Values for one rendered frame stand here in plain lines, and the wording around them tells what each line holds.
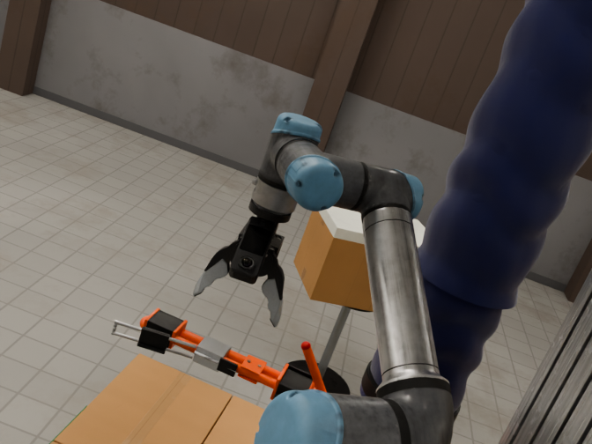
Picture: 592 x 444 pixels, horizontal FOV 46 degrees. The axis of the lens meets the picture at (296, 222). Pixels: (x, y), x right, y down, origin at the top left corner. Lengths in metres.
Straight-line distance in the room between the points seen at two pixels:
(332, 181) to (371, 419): 0.34
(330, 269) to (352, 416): 2.61
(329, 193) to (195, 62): 6.02
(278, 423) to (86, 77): 6.69
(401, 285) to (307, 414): 0.26
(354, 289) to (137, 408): 1.38
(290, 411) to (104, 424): 1.69
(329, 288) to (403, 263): 2.48
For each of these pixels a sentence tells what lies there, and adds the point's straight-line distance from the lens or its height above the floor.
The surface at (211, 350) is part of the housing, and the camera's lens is 1.72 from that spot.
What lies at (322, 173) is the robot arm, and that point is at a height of 1.84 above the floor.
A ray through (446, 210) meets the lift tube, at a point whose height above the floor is 1.74.
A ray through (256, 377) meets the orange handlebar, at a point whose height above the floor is 1.19.
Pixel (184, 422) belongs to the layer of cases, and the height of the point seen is 0.54.
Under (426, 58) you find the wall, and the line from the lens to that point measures 6.69.
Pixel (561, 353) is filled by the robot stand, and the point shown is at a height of 1.81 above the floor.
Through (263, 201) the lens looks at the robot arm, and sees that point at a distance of 1.12.
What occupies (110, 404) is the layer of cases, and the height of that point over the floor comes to 0.54.
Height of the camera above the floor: 2.10
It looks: 20 degrees down
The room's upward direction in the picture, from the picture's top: 20 degrees clockwise
